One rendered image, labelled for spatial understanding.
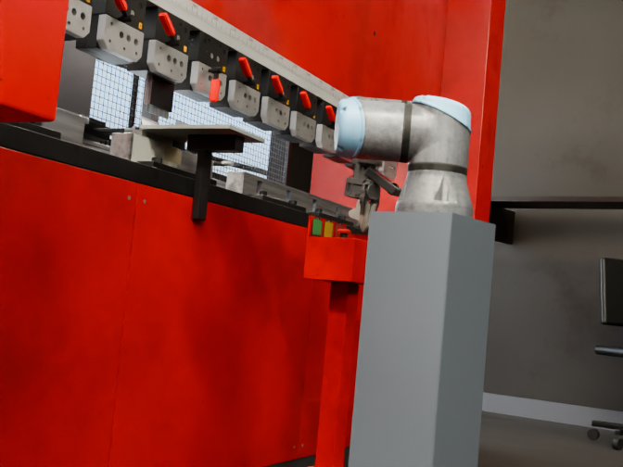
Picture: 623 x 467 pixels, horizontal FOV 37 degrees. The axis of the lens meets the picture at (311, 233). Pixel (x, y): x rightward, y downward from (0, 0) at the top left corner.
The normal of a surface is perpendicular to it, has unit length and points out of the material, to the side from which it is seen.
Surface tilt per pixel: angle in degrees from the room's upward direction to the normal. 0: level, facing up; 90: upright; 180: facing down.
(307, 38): 90
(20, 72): 90
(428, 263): 90
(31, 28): 90
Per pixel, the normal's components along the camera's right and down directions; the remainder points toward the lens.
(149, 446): 0.90, 0.04
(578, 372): -0.60, -0.11
